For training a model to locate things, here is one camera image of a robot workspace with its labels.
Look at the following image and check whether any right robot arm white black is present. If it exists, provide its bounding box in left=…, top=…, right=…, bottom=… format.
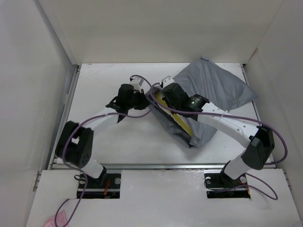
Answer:
left=161, top=78, right=275, bottom=190

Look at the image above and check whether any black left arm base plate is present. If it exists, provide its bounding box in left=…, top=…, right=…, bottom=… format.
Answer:
left=82, top=173, right=121, bottom=199

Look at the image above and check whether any white pillow yellow edge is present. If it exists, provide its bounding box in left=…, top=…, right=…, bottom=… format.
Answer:
left=154, top=91, right=193, bottom=137

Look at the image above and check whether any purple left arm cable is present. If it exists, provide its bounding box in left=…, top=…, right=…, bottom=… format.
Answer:
left=54, top=74, right=164, bottom=225

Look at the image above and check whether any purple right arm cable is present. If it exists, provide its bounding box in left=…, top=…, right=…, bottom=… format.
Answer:
left=150, top=82, right=288, bottom=201

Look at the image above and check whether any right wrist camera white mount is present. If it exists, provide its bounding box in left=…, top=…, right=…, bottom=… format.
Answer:
left=160, top=76, right=175, bottom=88

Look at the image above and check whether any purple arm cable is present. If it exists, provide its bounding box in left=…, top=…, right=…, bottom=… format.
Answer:
left=54, top=74, right=164, bottom=225
left=150, top=82, right=288, bottom=201

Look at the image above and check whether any grey pillowcase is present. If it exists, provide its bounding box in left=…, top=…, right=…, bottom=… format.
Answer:
left=149, top=58, right=258, bottom=148

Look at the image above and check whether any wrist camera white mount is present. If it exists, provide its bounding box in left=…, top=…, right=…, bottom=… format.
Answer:
left=129, top=75, right=144, bottom=92
left=160, top=76, right=175, bottom=88

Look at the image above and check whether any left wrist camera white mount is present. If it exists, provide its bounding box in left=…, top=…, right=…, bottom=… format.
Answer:
left=129, top=75, right=144, bottom=92

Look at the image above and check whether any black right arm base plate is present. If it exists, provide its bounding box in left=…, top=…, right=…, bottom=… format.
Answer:
left=204, top=173, right=250, bottom=199

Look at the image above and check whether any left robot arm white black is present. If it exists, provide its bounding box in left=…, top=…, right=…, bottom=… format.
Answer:
left=55, top=79, right=149, bottom=188

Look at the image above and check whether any aluminium rail front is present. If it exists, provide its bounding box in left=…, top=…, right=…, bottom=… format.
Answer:
left=51, top=162, right=275, bottom=170

